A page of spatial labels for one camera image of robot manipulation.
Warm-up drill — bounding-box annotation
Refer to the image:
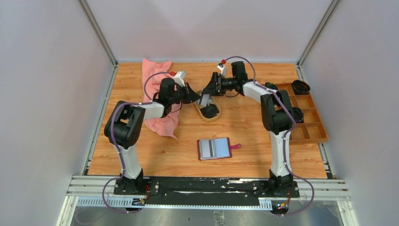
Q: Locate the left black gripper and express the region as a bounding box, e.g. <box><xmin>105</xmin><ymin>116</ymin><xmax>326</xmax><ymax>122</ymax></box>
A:
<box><xmin>168</xmin><ymin>83</ymin><xmax>200</xmax><ymax>105</ymax></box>

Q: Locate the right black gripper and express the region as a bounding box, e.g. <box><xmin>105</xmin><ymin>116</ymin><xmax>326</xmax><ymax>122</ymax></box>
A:
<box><xmin>202</xmin><ymin>72</ymin><xmax>238</xmax><ymax>97</ymax></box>

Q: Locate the yellow oval tray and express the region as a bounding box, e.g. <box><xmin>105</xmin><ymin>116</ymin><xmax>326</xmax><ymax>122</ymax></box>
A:
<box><xmin>194</xmin><ymin>96</ymin><xmax>221</xmax><ymax>122</ymax></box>

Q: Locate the black credit card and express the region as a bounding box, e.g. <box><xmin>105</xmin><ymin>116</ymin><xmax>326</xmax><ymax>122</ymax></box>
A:
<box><xmin>200</xmin><ymin>104</ymin><xmax>220</xmax><ymax>119</ymax></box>

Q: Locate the grey striped credit card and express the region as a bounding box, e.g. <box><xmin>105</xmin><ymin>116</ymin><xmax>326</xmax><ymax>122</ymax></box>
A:
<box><xmin>199</xmin><ymin>139</ymin><xmax>216</xmax><ymax>160</ymax></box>

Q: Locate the red leather card holder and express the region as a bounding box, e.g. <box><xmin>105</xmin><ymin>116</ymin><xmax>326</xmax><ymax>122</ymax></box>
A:
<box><xmin>197</xmin><ymin>137</ymin><xmax>241</xmax><ymax>161</ymax></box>

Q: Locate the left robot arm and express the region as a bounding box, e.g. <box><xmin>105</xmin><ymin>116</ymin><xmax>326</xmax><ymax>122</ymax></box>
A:
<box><xmin>104</xmin><ymin>78</ymin><xmax>200</xmax><ymax>194</ymax></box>

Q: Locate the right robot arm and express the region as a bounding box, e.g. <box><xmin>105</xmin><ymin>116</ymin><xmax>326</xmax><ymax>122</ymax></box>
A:
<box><xmin>202</xmin><ymin>61</ymin><xmax>296</xmax><ymax>197</ymax></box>

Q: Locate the pink cloth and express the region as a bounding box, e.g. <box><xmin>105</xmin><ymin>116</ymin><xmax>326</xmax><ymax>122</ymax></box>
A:
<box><xmin>142</xmin><ymin>58</ymin><xmax>184</xmax><ymax>140</ymax></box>

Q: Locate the black green round cap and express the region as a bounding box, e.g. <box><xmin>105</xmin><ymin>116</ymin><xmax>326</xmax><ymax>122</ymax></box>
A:
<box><xmin>264</xmin><ymin>82</ymin><xmax>279</xmax><ymax>90</ymax></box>

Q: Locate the black round cap top right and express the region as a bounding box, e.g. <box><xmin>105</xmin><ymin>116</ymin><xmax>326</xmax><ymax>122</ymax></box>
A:
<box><xmin>291</xmin><ymin>80</ymin><xmax>311</xmax><ymax>95</ymax></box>

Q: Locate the black round cap middle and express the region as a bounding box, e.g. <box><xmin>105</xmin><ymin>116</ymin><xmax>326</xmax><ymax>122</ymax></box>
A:
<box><xmin>293</xmin><ymin>107</ymin><xmax>304</xmax><ymax>123</ymax></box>

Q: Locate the brown compartment organizer tray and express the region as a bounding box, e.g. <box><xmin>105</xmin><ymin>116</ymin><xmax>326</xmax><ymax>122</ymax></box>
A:
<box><xmin>277</xmin><ymin>82</ymin><xmax>328</xmax><ymax>145</ymax></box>

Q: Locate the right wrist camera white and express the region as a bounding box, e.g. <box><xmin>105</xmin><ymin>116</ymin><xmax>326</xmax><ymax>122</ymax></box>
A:
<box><xmin>217</xmin><ymin>59</ymin><xmax>227</xmax><ymax>78</ymax></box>

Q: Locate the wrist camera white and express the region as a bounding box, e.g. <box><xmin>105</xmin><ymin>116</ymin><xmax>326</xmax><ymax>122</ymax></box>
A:
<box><xmin>172</xmin><ymin>71</ymin><xmax>186</xmax><ymax>87</ymax></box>
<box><xmin>217</xmin><ymin>59</ymin><xmax>227</xmax><ymax>78</ymax></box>

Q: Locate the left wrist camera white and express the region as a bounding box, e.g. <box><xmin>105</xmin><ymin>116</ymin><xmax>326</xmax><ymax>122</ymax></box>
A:
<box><xmin>172</xmin><ymin>71</ymin><xmax>186</xmax><ymax>87</ymax></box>

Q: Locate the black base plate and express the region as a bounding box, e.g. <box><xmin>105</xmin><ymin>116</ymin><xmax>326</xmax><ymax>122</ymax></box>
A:
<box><xmin>114</xmin><ymin>177</ymin><xmax>300</xmax><ymax>206</ymax></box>

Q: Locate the aluminium frame rail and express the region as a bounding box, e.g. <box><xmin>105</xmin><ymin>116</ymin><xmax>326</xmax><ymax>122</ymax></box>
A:
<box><xmin>67</xmin><ymin>176</ymin><xmax>350</xmax><ymax>210</ymax></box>

